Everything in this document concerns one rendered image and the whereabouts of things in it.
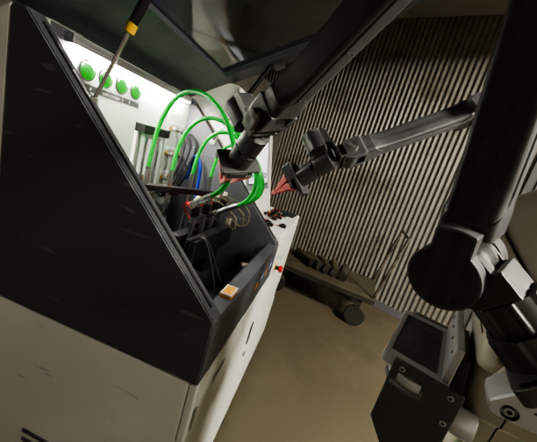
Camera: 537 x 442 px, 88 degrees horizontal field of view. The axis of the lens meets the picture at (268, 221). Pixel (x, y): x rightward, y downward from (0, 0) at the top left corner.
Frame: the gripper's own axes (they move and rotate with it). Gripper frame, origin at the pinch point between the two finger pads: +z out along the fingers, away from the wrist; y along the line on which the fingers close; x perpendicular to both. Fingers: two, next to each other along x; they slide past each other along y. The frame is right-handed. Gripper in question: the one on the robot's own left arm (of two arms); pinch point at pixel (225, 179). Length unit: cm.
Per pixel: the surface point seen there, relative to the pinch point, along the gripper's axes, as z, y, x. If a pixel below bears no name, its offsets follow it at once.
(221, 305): 2.8, 9.5, 30.8
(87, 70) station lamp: 2.1, 27.4, -34.2
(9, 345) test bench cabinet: 40, 53, 23
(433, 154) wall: 63, -277, -51
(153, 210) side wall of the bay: -4.3, 20.9, 8.5
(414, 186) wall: 90, -267, -29
